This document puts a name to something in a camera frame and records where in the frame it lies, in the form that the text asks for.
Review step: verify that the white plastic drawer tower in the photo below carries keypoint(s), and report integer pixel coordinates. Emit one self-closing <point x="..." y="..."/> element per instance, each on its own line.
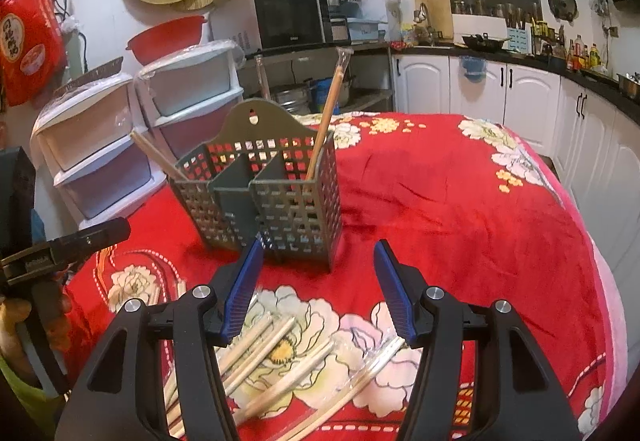
<point x="190" y="91"/>
<point x="95" y="146"/>

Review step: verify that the wooden cutting board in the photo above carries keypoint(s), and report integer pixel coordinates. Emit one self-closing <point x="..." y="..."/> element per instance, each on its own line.
<point x="434" y="13"/>

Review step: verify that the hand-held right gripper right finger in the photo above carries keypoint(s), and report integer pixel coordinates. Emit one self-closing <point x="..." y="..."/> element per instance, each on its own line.
<point x="395" y="293"/>

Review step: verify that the red floral blanket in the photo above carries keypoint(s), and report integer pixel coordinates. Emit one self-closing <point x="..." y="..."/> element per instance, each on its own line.
<point x="450" y="221"/>

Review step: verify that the bare wooden chopsticks pair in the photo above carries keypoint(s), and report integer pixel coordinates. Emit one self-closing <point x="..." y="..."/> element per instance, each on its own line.
<point x="155" y="156"/>

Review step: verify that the black wok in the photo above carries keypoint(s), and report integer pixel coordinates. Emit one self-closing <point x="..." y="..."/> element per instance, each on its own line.
<point x="482" y="42"/>

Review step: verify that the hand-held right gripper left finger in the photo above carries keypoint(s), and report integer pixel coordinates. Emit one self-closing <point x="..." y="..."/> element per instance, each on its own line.
<point x="244" y="293"/>

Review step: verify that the steel stock pot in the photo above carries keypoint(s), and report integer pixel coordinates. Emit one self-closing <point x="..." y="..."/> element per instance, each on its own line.
<point x="290" y="98"/>

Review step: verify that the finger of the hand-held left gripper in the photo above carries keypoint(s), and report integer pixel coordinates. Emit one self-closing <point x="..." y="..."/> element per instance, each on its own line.
<point x="85" y="238"/>

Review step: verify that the red plastic basin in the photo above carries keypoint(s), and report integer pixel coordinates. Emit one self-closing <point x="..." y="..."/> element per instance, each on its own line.
<point x="167" y="38"/>

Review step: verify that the silver microwave oven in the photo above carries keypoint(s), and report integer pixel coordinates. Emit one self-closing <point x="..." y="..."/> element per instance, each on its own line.
<point x="280" y="18"/>

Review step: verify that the person's left hand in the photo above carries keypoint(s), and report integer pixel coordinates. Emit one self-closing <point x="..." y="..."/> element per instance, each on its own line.
<point x="10" y="321"/>

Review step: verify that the steel shelf rack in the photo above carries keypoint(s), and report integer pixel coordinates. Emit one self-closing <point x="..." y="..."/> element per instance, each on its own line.
<point x="365" y="71"/>

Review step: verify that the red shopping bag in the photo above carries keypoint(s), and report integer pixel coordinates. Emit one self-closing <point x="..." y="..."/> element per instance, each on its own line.
<point x="30" y="46"/>

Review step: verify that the steel pot lid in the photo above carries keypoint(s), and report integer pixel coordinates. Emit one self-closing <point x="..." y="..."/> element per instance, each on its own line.
<point x="562" y="3"/>

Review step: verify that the row of condiment bottles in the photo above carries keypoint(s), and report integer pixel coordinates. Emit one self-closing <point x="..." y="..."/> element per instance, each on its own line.
<point x="585" y="55"/>

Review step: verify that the brown wicker basket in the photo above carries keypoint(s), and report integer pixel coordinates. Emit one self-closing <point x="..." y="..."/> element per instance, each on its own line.
<point x="90" y="76"/>

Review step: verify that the blue plastic bag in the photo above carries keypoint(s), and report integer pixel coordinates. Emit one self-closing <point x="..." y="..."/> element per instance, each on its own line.
<point x="472" y="68"/>

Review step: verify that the metal chopstick holder box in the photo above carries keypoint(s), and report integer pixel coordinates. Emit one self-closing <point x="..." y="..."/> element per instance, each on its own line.
<point x="280" y="201"/>

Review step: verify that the blue packet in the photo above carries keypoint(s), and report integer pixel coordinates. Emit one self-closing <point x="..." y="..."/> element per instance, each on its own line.
<point x="320" y="96"/>

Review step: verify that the white kitchen cabinets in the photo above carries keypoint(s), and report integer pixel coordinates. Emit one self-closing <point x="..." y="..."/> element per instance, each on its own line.
<point x="530" y="91"/>

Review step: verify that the steel bowl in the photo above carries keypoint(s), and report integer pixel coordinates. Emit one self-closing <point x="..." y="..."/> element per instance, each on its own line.
<point x="630" y="86"/>

